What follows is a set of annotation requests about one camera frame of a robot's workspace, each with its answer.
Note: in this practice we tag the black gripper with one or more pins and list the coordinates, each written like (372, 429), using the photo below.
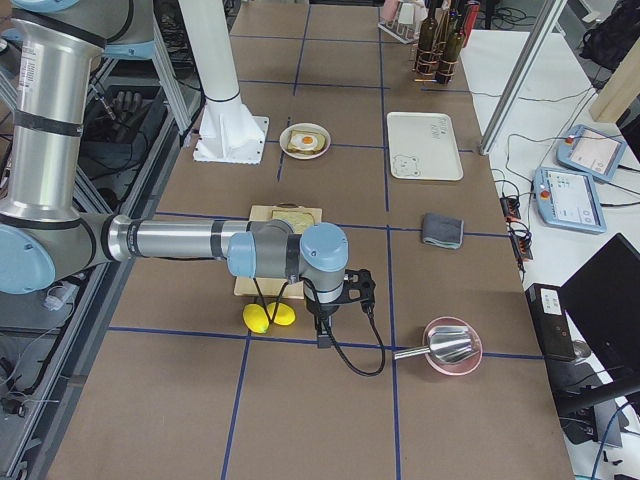
(322, 311)

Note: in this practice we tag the bread slice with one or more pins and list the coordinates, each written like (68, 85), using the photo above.
(298, 220)
(321, 146)

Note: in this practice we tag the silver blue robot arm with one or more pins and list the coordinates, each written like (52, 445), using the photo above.
(45, 239)

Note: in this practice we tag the cream bear tray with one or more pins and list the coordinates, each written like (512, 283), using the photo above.
(422, 146)

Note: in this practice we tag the yellow lemon near board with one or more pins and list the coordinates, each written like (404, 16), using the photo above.
(281, 314)

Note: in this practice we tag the wooden cutting board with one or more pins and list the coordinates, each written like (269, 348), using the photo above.
(277, 263)

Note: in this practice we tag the yellow lemon outer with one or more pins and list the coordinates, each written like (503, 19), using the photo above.
(256, 318)

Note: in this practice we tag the metal scoop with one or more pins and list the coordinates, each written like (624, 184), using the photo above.
(446, 345)

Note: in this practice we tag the grey folded cloth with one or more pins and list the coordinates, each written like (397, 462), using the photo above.
(442, 231)

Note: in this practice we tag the pink bowl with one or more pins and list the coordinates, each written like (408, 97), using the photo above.
(465, 367)

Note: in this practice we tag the bread slice under egg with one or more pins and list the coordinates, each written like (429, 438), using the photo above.
(321, 146)

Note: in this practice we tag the fried egg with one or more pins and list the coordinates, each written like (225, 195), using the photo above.
(304, 142)

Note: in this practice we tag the white round plate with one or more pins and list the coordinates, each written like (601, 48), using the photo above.
(284, 138)

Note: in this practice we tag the orange black usb hub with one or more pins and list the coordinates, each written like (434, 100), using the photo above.
(519, 233)

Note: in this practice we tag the black computer box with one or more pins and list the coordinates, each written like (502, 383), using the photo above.
(550, 322)

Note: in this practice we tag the blue teach pendant near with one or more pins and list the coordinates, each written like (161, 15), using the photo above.
(568, 200)

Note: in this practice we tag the blue teach pendant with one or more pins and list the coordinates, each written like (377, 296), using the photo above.
(591, 151)
(568, 200)

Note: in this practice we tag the black monitor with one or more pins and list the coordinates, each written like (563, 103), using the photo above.
(602, 300)

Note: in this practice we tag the dark wine bottle left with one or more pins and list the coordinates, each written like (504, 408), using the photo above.
(429, 32)

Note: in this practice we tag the dark wine bottle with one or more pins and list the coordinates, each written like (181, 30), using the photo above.
(429, 32)
(452, 49)

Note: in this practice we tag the dark wine bottle right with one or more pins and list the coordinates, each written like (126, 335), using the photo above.
(452, 49)

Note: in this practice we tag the blue teach pendant far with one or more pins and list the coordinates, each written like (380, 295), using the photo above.
(591, 151)

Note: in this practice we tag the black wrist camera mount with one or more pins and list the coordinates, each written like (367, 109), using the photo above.
(359, 287)

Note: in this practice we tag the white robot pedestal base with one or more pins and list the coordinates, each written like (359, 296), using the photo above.
(228, 131)

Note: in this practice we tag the copper wire bottle rack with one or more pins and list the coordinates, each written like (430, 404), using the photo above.
(438, 64)

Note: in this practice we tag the white wire cup rack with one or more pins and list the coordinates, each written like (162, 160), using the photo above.
(402, 19)

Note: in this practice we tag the aluminium frame post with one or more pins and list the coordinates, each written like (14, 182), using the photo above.
(543, 26)

